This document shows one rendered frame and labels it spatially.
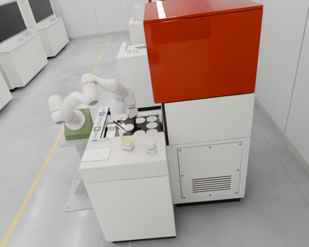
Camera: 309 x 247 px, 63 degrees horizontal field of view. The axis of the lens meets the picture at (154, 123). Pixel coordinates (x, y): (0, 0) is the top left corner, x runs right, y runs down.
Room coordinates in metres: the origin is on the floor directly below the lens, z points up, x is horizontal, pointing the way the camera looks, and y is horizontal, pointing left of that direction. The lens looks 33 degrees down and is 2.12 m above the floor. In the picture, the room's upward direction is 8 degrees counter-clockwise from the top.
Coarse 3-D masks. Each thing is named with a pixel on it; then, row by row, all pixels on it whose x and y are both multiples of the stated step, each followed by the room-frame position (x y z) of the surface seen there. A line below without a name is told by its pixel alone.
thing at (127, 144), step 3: (126, 138) 1.55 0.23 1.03; (123, 141) 1.52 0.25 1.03; (126, 141) 1.52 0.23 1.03; (129, 141) 1.51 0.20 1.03; (132, 141) 1.52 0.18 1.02; (123, 144) 1.49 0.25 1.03; (126, 144) 1.48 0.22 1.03; (129, 144) 1.48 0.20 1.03; (132, 144) 1.51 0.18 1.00; (123, 147) 1.49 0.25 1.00; (126, 147) 1.48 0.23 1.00; (129, 147) 1.47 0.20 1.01; (132, 147) 1.50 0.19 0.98; (126, 150) 1.49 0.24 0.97; (129, 150) 1.47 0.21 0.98
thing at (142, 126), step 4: (144, 116) 2.06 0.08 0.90; (148, 116) 2.05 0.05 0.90; (156, 116) 2.03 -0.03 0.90; (124, 120) 2.04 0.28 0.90; (128, 120) 2.03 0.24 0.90; (156, 120) 1.96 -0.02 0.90; (124, 124) 1.96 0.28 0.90; (132, 124) 1.94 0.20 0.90; (136, 124) 1.94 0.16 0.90; (140, 124) 1.93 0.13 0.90; (144, 124) 1.92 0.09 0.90; (136, 128) 1.87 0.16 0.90; (140, 128) 1.86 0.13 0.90; (144, 128) 1.85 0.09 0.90; (148, 128) 1.84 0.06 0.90; (152, 128) 1.83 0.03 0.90; (156, 128) 1.82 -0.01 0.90; (128, 132) 1.83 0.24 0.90; (132, 132) 1.82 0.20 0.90
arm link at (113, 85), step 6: (84, 78) 1.68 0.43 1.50; (90, 78) 1.68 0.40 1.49; (96, 78) 1.68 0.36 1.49; (102, 78) 1.69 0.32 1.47; (102, 84) 1.65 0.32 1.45; (108, 84) 1.65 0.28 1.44; (114, 84) 1.66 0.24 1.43; (120, 84) 1.73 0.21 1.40; (108, 90) 1.66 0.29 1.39; (114, 90) 1.67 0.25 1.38; (120, 90) 1.72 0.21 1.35
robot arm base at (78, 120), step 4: (76, 112) 2.08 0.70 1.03; (80, 112) 2.08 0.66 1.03; (76, 116) 1.95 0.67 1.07; (80, 116) 2.05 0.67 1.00; (84, 116) 2.05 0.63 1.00; (72, 120) 1.89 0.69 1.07; (76, 120) 1.94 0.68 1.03; (80, 120) 2.02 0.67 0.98; (84, 120) 2.02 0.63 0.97; (68, 124) 2.01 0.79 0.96; (72, 124) 1.95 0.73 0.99; (76, 124) 1.98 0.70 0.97; (80, 124) 2.00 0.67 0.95; (72, 128) 1.98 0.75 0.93; (76, 128) 1.98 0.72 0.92
